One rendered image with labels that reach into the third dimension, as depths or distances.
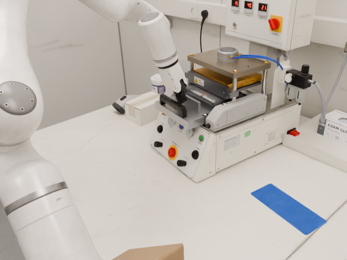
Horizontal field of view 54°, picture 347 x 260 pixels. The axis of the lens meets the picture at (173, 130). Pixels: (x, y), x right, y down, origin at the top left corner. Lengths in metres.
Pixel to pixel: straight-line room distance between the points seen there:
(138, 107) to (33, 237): 1.02
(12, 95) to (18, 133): 0.07
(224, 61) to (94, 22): 1.57
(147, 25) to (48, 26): 1.55
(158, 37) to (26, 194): 0.62
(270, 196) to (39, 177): 0.78
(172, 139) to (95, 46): 1.54
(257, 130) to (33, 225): 0.90
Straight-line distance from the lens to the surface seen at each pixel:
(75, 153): 1.47
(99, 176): 1.30
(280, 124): 1.41
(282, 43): 1.30
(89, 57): 2.71
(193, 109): 1.23
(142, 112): 1.58
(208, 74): 1.32
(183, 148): 1.27
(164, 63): 1.11
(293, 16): 1.28
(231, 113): 1.19
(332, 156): 1.38
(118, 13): 1.05
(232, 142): 1.24
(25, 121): 0.67
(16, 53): 0.79
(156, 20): 1.06
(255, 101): 1.25
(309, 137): 1.47
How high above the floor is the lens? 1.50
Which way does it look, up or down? 29 degrees down
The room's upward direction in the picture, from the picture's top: 2 degrees counter-clockwise
